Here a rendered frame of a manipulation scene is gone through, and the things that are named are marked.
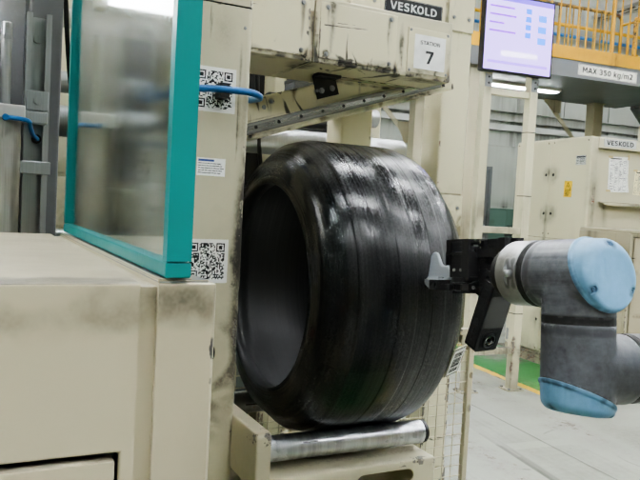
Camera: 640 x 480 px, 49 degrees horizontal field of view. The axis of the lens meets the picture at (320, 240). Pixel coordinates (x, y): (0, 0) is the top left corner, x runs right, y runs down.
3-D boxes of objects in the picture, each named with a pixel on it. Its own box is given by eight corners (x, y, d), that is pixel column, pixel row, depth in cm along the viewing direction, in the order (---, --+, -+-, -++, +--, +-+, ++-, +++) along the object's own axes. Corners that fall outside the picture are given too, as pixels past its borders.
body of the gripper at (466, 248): (481, 241, 113) (535, 238, 102) (481, 295, 112) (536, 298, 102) (441, 240, 109) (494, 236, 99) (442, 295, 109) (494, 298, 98)
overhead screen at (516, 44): (481, 70, 499) (486, -10, 497) (476, 70, 504) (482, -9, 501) (550, 79, 521) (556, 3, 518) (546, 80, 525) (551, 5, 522)
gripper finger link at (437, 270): (427, 252, 119) (462, 251, 111) (427, 288, 119) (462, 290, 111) (411, 252, 118) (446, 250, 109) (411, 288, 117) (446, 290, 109)
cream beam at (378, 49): (213, 47, 145) (216, -27, 144) (179, 65, 168) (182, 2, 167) (452, 84, 173) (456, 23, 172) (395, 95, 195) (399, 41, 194)
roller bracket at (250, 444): (253, 493, 116) (256, 434, 115) (185, 421, 151) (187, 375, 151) (272, 490, 117) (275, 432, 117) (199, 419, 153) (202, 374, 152)
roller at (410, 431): (262, 461, 119) (258, 433, 121) (253, 466, 123) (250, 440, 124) (432, 439, 135) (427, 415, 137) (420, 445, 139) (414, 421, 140)
